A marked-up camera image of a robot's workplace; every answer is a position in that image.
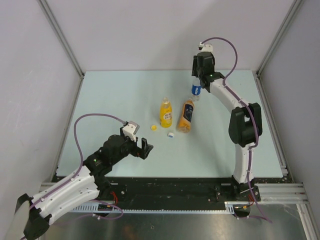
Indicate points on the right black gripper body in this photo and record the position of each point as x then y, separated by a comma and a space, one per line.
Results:
197, 71

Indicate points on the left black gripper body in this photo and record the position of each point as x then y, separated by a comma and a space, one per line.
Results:
136, 151

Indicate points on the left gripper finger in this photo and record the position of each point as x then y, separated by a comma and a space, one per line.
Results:
144, 144
147, 150

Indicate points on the yellow bottle cap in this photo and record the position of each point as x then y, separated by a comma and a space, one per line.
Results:
153, 127

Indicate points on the clear Pepsi bottle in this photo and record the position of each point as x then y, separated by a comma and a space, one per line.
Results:
196, 89

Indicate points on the yellow juice bottle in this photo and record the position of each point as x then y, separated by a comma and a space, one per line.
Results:
165, 113

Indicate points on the orange Pocari Sweat bottle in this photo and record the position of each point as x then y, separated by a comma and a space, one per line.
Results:
184, 123

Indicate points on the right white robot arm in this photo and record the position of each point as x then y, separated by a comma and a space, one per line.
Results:
245, 124

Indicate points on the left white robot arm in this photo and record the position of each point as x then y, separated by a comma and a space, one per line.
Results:
87, 184

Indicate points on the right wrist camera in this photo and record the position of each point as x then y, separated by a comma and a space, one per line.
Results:
205, 48

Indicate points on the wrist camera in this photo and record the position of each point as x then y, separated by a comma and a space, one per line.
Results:
130, 130
205, 48

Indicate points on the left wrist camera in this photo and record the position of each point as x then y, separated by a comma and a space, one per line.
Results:
130, 130

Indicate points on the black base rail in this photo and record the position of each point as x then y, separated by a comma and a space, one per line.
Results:
171, 194

